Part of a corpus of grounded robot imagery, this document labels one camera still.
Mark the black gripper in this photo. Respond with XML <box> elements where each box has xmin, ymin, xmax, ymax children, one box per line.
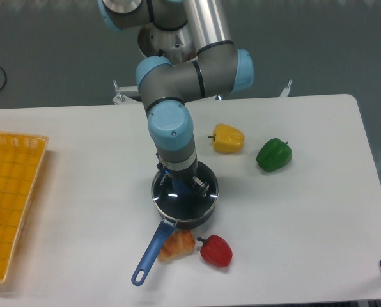
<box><xmin>156</xmin><ymin>152</ymin><xmax>210</xmax><ymax>197</ymax></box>

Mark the glass pot lid blue knob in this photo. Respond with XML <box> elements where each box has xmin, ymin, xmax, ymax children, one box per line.
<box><xmin>151</xmin><ymin>162</ymin><xmax>219</xmax><ymax>221</ymax></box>

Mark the red bell pepper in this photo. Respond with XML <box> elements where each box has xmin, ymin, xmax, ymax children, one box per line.
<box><xmin>197</xmin><ymin>235</ymin><xmax>233</xmax><ymax>268</ymax></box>

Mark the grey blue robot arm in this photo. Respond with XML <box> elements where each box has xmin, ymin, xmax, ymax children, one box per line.
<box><xmin>98</xmin><ymin>1</ymin><xmax>254</xmax><ymax>195</ymax></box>

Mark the dark blue saucepan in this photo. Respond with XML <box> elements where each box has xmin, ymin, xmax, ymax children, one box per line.
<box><xmin>131</xmin><ymin>161</ymin><xmax>220</xmax><ymax>287</ymax></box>

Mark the yellow bell pepper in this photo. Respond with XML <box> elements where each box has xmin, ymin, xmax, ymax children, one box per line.
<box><xmin>208</xmin><ymin>123</ymin><xmax>245</xmax><ymax>154</ymax></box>

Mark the croissant bread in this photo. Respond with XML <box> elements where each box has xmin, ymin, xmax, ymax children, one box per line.
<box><xmin>157</xmin><ymin>230</ymin><xmax>195</xmax><ymax>262</ymax></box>

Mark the green bell pepper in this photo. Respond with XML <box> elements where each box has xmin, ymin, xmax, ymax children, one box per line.
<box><xmin>256</xmin><ymin>138</ymin><xmax>293</xmax><ymax>173</ymax></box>

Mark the yellow woven basket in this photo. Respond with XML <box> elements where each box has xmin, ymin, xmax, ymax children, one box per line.
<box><xmin>0</xmin><ymin>132</ymin><xmax>49</xmax><ymax>283</ymax></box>

